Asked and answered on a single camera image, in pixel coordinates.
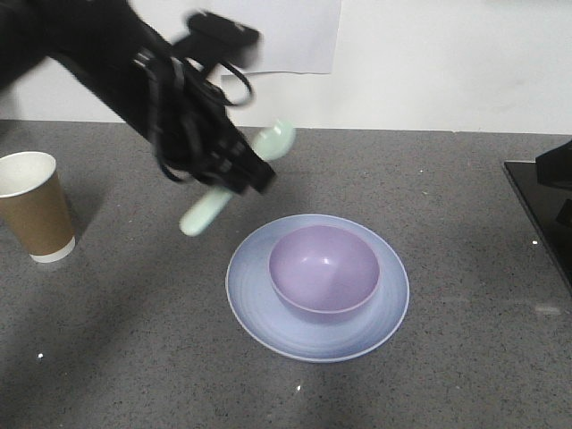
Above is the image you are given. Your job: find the brown paper cup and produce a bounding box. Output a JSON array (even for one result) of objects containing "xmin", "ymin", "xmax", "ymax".
[{"xmin": 1, "ymin": 151, "xmax": 76, "ymax": 264}]

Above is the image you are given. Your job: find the purple plastic bowl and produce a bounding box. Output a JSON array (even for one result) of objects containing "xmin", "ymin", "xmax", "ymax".
[{"xmin": 268, "ymin": 224, "xmax": 382, "ymax": 315}]

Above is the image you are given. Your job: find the mint green plastic spoon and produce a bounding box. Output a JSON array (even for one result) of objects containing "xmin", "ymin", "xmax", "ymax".
[{"xmin": 179, "ymin": 121, "xmax": 296, "ymax": 237}]

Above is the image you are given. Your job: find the white paper sheet on wall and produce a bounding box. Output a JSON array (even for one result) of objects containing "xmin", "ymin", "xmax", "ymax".
[{"xmin": 202, "ymin": 0, "xmax": 341, "ymax": 74}]

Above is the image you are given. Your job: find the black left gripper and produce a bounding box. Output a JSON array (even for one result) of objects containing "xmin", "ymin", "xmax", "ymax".
[{"xmin": 135, "ymin": 57, "xmax": 276, "ymax": 194}]

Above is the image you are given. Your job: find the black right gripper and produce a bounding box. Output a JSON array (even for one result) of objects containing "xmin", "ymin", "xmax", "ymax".
[{"xmin": 535, "ymin": 141, "xmax": 571, "ymax": 223}]

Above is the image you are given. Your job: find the light blue plastic plate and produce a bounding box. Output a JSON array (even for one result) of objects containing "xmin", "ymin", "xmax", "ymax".
[{"xmin": 225, "ymin": 214, "xmax": 409, "ymax": 363}]

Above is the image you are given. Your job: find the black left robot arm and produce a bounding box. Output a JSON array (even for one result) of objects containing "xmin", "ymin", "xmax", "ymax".
[{"xmin": 1, "ymin": 1, "xmax": 274, "ymax": 193}]

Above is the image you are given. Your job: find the black induction cooktop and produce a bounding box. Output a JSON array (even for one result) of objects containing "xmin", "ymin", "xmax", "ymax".
[{"xmin": 503, "ymin": 161, "xmax": 571, "ymax": 290}]

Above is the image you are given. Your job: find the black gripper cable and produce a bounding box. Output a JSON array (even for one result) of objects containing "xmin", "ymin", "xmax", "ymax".
[{"xmin": 196, "ymin": 57, "xmax": 254, "ymax": 108}]

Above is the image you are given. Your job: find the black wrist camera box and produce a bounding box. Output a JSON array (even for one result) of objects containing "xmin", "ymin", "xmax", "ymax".
[{"xmin": 172, "ymin": 12, "xmax": 261, "ymax": 72}]

